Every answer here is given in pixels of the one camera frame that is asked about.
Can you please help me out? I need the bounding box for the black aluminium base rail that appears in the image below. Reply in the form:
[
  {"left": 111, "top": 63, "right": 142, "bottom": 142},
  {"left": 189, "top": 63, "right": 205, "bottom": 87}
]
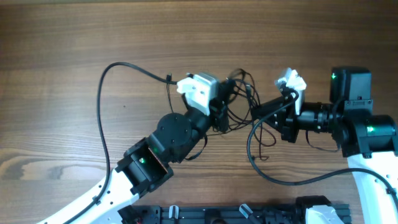
[{"left": 119, "top": 195, "right": 352, "bottom": 224}]

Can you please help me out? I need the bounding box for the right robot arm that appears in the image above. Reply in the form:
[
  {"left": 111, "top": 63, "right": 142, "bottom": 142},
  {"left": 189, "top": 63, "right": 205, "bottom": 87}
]
[{"left": 249, "top": 66, "right": 397, "bottom": 223}]

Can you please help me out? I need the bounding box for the black angled plug cable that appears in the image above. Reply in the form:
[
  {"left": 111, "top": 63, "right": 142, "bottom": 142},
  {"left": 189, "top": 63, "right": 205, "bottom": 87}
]
[{"left": 205, "top": 77, "right": 277, "bottom": 149}]

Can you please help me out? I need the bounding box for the black left camera cable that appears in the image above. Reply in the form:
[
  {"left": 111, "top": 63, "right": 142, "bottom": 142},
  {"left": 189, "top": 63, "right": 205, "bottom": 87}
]
[{"left": 62, "top": 62, "right": 180, "bottom": 224}]

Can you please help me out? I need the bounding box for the black camera cable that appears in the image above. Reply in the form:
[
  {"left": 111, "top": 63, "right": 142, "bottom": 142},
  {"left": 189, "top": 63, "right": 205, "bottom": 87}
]
[
  {"left": 62, "top": 62, "right": 180, "bottom": 224},
  {"left": 246, "top": 90, "right": 398, "bottom": 212}
]

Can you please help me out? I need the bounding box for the black USB-A cable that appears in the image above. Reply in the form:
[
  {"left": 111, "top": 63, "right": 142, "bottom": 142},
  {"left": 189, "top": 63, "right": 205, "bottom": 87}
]
[{"left": 225, "top": 68, "right": 262, "bottom": 131}]

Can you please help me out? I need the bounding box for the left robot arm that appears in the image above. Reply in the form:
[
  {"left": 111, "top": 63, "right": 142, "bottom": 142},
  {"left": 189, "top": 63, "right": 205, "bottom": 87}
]
[{"left": 43, "top": 78, "right": 236, "bottom": 223}]

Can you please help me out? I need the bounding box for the black right camera cable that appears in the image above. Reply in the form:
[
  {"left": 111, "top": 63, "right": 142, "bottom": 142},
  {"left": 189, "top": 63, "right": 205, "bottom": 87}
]
[{"left": 246, "top": 90, "right": 398, "bottom": 212}]

